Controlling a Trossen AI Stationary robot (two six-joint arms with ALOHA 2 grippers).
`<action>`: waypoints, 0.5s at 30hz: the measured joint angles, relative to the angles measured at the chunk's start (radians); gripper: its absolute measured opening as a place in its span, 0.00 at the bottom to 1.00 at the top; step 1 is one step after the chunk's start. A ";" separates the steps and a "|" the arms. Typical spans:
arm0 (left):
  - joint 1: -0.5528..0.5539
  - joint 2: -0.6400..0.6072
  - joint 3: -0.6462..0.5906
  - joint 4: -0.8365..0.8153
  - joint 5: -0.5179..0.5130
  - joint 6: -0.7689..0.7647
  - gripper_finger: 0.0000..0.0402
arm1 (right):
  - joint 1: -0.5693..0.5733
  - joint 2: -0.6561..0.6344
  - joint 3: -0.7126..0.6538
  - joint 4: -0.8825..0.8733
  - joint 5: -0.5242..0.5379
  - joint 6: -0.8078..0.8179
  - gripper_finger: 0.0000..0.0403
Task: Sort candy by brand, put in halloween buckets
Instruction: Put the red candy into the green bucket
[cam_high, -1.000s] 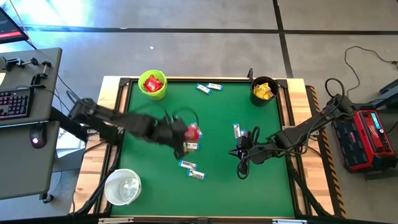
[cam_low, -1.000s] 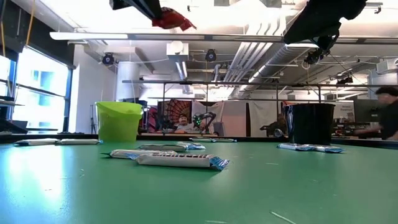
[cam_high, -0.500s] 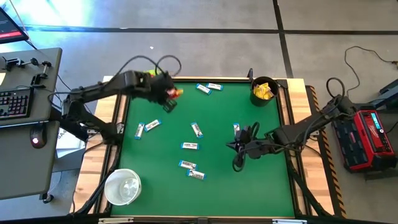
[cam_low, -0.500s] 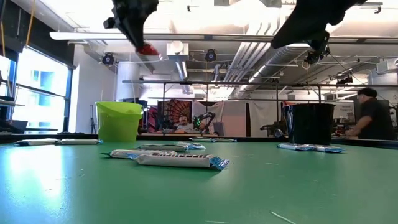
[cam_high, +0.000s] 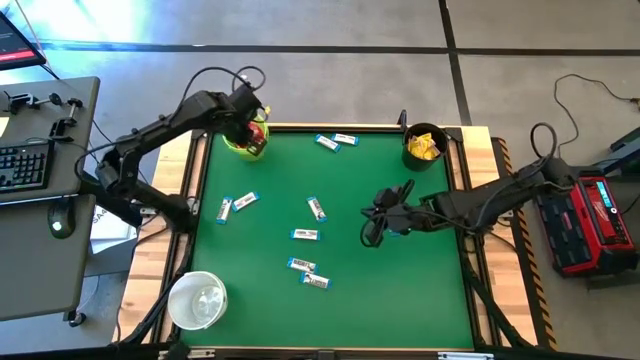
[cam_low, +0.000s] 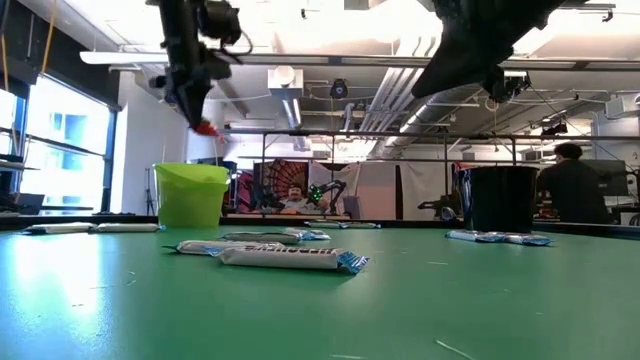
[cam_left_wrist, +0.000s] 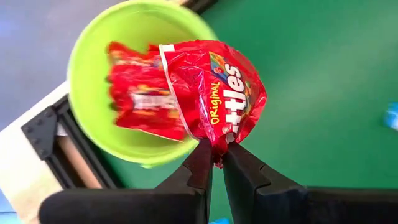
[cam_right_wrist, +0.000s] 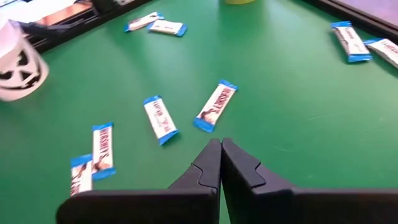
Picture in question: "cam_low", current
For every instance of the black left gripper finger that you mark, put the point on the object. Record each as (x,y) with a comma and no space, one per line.
(196,102)

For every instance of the white wall air unit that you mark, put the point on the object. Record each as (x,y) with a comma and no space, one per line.
(622,106)

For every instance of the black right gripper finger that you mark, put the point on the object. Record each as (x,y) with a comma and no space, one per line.
(460,65)

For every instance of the colourful hanging banner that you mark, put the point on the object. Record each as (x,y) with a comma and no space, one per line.
(464,190)

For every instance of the white hanging cloth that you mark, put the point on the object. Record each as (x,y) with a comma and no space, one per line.
(425,180)
(327,171)

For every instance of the black plastic bucket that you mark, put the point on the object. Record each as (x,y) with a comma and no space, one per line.
(502,200)

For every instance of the red Skittles candy bag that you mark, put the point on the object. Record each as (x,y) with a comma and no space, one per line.
(207,130)

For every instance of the white ventilation box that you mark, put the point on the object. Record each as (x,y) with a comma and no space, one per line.
(285,82)

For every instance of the black round ceiling camera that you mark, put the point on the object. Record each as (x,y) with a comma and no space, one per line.
(339,90)

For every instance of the black metal rig frame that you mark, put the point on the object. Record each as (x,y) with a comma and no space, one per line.
(280,132)

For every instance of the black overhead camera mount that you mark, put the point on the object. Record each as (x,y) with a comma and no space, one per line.
(520,82)

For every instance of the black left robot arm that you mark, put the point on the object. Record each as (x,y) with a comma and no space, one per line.
(220,22)

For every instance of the mandala pattern tapestry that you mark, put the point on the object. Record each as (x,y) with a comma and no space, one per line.
(280,172)

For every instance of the black computer monitor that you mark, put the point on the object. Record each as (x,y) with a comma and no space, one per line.
(617,177)

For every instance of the person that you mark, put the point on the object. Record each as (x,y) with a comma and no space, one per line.
(575,190)
(297,202)

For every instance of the black table edge rail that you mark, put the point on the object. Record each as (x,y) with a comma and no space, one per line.
(435,224)

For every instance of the white round column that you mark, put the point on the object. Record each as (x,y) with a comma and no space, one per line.
(205,150)

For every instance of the lime green plastic bucket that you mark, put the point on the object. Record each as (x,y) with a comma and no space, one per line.
(192,197)

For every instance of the black background robot arm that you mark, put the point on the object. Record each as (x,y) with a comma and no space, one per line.
(316,194)
(440,205)

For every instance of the long ceiling light bar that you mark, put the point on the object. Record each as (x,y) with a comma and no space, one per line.
(115,57)

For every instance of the pale pink partition panel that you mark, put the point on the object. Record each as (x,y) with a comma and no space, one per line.
(377,192)

